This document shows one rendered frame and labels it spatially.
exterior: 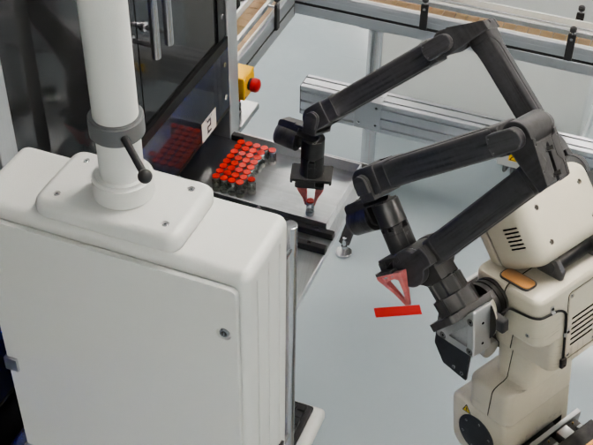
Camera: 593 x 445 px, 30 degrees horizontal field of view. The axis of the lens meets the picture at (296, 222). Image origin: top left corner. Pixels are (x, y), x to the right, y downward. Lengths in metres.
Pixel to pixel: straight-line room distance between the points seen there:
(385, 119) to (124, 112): 2.25
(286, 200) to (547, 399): 0.84
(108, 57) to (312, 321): 2.28
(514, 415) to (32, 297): 1.08
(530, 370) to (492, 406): 0.13
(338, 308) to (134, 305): 2.05
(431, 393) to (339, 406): 0.30
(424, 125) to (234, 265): 2.16
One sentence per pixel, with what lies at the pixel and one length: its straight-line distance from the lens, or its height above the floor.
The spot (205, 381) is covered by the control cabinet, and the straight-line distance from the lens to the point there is 1.87.
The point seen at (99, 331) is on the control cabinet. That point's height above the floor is 1.34.
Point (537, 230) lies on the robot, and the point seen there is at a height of 1.34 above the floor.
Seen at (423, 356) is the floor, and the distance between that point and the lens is 3.68.
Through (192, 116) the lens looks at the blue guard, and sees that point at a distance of 2.77.
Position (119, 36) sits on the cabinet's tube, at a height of 1.88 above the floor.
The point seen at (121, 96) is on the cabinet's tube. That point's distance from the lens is 1.64.
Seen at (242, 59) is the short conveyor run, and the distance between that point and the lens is 3.31.
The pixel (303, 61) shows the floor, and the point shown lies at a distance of 5.01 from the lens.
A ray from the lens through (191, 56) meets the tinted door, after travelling 2.70.
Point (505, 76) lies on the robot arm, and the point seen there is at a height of 1.40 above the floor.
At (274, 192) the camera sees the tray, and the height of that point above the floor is 0.88.
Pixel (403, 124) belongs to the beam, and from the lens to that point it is 3.82.
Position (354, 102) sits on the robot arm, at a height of 1.24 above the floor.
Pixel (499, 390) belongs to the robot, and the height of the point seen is 0.90.
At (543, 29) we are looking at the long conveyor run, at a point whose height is 0.95.
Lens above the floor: 2.71
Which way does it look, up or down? 41 degrees down
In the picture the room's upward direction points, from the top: 1 degrees clockwise
